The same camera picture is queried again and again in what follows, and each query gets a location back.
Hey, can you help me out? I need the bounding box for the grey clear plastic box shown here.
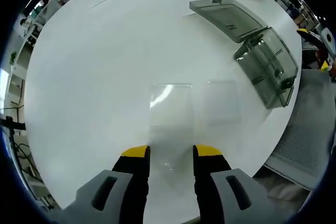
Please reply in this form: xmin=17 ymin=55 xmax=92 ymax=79
xmin=189 ymin=0 xmax=299 ymax=110

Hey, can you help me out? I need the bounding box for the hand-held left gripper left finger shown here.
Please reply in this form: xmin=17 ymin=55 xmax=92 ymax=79
xmin=49 ymin=144 xmax=151 ymax=224

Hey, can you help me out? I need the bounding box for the black stand with cables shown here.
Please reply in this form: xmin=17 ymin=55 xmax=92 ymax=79
xmin=0 ymin=115 xmax=27 ymax=141

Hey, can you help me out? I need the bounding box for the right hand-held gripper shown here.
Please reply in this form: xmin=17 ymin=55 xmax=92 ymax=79
xmin=297 ymin=26 xmax=336 ymax=73

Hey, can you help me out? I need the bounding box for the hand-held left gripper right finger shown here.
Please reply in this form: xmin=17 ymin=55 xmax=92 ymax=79
xmin=193 ymin=144 xmax=291 ymax=224

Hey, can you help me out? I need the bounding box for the grey mesh office chair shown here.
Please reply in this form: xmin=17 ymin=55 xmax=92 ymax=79
xmin=263 ymin=68 xmax=336 ymax=191

